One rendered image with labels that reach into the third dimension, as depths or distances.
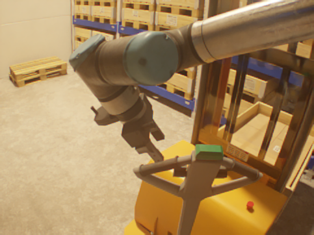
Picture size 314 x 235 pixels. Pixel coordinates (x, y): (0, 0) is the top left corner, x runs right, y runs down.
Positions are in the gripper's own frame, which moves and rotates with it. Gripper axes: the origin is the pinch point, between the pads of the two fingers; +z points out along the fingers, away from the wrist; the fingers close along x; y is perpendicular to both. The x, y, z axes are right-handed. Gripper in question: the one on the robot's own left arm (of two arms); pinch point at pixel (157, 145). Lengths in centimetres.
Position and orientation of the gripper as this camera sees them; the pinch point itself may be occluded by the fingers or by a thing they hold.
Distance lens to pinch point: 68.2
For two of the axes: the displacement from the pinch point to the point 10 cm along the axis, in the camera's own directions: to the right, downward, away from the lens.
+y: 8.9, -2.9, -3.4
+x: 0.5, -7.0, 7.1
